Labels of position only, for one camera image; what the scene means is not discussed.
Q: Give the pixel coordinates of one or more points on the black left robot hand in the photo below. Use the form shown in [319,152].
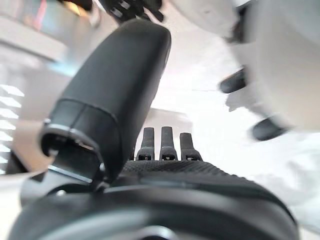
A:
[120,82]

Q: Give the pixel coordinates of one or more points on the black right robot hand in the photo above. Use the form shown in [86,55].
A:
[125,8]

